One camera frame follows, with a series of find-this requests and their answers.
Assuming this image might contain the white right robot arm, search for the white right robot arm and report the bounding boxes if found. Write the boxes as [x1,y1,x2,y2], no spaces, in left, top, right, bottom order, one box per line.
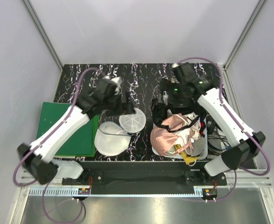
[160,63,266,185]

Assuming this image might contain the pink satin bra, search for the pink satin bra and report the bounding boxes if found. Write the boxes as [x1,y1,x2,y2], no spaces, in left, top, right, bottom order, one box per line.
[151,114,193,155]

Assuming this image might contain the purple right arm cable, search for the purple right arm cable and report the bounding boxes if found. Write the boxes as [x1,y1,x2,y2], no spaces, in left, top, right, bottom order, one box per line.
[176,57,272,203]

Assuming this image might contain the black lace bra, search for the black lace bra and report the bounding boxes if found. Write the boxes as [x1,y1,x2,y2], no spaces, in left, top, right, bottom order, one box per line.
[151,98,170,131]

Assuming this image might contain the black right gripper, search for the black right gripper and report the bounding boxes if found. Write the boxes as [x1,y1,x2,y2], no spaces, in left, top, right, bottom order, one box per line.
[155,78,188,108]

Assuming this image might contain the white bra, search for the white bra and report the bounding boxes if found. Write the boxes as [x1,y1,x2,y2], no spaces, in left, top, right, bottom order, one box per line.
[174,112,201,144]

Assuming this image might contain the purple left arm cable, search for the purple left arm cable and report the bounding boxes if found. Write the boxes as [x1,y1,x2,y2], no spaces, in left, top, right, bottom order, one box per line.
[12,67,105,222]

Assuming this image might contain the yellow cloth item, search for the yellow cloth item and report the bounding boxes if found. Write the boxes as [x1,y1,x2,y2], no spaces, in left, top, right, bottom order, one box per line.
[179,151,199,167]

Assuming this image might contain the green binder folder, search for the green binder folder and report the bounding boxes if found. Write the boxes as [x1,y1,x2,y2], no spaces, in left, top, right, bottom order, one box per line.
[36,102,99,158]

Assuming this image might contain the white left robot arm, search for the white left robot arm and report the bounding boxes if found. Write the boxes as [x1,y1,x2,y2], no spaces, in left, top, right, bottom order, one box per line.
[17,77,135,185]

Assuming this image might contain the black marbled table mat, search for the black marbled table mat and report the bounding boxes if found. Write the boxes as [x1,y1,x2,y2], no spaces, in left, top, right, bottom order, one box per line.
[50,63,231,163]

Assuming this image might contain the black headphones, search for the black headphones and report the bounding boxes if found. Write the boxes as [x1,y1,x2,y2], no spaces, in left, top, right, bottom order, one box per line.
[206,114,217,135]

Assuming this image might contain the white mesh laundry bag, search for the white mesh laundry bag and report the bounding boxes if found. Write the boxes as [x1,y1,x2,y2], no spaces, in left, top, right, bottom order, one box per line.
[94,108,146,156]

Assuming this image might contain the grey cloth item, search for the grey cloth item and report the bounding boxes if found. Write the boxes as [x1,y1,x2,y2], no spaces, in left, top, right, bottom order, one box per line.
[191,137,206,157]

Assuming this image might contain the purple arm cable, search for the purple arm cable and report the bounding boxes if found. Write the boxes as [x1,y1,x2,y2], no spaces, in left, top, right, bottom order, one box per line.
[176,57,272,203]
[12,67,105,222]

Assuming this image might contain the white laundry basket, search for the white laundry basket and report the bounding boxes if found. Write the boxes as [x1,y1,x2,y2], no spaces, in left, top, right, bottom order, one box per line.
[151,98,210,161]

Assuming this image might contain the bundle of black cables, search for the bundle of black cables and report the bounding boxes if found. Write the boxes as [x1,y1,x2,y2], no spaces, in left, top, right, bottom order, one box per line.
[206,128,233,154]

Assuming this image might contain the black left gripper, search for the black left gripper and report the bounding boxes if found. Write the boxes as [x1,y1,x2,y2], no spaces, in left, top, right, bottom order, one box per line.
[104,90,136,117]

